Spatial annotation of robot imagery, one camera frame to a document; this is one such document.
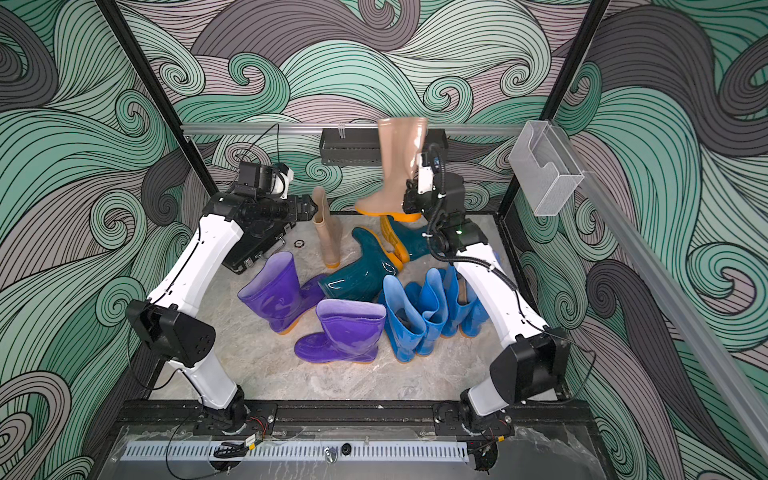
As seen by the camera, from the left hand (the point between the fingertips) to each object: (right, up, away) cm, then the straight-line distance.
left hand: (303, 204), depth 79 cm
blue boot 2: (+44, -28, -7) cm, 52 cm away
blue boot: (+26, -28, -17) cm, 42 cm away
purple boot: (-7, -23, -2) cm, 24 cm away
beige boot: (+5, -6, +6) cm, 10 cm away
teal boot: (+16, -23, +13) cm, 31 cm away
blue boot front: (+33, -24, -11) cm, 42 cm away
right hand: (+27, +5, -6) cm, 29 cm away
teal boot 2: (+31, -10, +26) cm, 42 cm away
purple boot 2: (+14, -31, -14) cm, 36 cm away
